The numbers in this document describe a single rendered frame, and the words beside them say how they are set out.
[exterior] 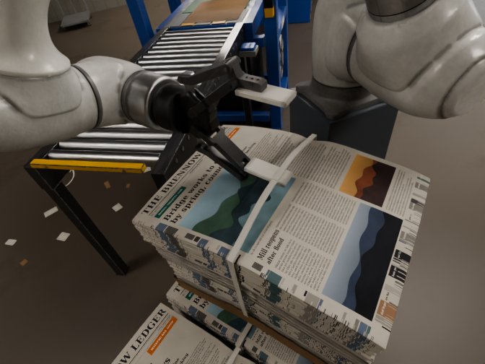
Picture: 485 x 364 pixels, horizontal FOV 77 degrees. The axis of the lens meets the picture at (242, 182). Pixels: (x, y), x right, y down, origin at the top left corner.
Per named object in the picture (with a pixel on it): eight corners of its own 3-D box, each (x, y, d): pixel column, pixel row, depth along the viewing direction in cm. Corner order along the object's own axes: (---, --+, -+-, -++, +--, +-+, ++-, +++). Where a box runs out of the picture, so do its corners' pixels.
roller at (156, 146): (169, 139, 107) (175, 144, 112) (58, 136, 117) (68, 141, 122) (167, 152, 105) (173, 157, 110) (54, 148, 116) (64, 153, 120)
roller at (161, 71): (213, 79, 148) (211, 68, 144) (128, 81, 158) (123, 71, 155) (216, 74, 151) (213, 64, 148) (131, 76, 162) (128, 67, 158)
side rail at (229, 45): (175, 198, 104) (164, 173, 95) (161, 198, 105) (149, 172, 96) (247, 42, 194) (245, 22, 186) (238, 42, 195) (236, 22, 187)
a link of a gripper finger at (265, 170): (243, 167, 47) (243, 171, 47) (284, 184, 44) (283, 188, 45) (253, 156, 48) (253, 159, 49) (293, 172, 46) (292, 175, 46)
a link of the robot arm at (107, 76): (166, 120, 58) (107, 141, 48) (112, 102, 65) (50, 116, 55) (163, 61, 53) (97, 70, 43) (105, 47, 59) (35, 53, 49)
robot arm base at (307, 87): (342, 65, 89) (344, 45, 85) (396, 98, 74) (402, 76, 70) (286, 83, 86) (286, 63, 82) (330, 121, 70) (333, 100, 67)
